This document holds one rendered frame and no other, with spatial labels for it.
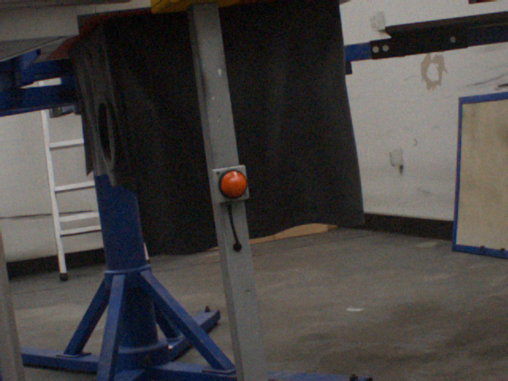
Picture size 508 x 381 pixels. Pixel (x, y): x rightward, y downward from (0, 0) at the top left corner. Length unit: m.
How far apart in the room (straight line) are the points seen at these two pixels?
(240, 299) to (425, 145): 4.09
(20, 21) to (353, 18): 4.87
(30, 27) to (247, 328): 0.55
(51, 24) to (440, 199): 4.18
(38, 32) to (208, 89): 0.27
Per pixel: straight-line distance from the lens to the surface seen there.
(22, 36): 1.51
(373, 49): 3.00
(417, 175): 5.76
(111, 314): 3.07
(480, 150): 4.94
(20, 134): 6.46
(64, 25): 1.55
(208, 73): 1.57
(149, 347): 3.20
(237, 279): 1.59
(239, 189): 1.54
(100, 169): 2.16
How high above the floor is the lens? 0.73
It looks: 3 degrees down
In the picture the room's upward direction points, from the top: 8 degrees counter-clockwise
